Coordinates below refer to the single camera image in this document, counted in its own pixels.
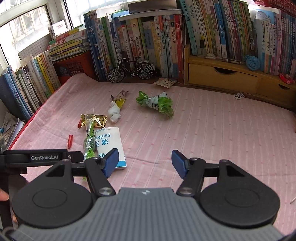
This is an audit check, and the gold foil snack wrapper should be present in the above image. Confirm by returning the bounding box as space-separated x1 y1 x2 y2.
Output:
78 114 108 129

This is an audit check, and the white paper sachet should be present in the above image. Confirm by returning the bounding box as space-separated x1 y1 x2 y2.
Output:
153 77 178 88

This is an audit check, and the pink striped cloth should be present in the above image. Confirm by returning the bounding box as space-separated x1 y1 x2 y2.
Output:
10 75 296 234

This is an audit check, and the white framed window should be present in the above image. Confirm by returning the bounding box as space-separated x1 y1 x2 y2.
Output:
0 0 130 67

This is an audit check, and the blue yarn ball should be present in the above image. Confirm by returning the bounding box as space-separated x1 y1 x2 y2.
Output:
245 55 261 71

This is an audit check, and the clear leaf-printed wrapper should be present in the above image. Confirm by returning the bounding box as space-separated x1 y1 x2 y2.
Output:
110 90 129 100

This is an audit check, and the black model bicycle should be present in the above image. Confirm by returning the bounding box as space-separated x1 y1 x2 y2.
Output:
107 56 156 83

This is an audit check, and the white card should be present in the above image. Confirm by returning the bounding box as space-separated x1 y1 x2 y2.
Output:
50 22 67 36

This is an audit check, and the stack of flat-lying books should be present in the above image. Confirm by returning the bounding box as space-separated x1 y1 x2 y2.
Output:
48 24 89 62

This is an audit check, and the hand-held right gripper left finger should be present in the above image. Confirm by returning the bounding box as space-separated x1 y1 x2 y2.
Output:
42 148 119 197

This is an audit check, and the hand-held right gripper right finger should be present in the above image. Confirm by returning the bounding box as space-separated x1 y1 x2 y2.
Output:
171 149 252 197

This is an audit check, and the row of books on organizer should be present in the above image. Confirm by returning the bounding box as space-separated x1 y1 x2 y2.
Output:
179 0 296 77

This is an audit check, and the small red toy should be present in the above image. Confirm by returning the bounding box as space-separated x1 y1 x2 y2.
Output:
279 73 295 85

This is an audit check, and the narrow green clear wrapper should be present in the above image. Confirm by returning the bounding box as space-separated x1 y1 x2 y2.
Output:
83 115 97 160

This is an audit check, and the crumpled white tissue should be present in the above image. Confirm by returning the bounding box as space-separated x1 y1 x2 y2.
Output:
107 101 122 123

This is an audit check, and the red plastic crate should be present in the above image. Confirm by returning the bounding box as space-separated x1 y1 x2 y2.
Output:
54 50 96 85

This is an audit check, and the wooden drawer organizer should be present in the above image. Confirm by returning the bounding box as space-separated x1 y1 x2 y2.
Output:
184 44 296 109

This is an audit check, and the red plastic basket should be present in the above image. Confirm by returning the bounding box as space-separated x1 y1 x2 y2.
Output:
254 0 296 12

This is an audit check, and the white flat book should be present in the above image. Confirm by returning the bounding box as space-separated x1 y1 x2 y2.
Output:
119 9 183 22

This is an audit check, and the pen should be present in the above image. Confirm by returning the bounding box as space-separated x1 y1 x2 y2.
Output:
203 55 245 64

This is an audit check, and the green and white plastic bag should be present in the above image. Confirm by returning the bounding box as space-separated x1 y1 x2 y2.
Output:
136 91 174 118

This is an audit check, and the grey flat book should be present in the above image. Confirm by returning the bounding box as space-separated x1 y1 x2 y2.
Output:
128 0 179 14

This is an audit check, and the blue and white paper bag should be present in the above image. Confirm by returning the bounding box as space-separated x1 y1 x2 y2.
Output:
94 126 127 169

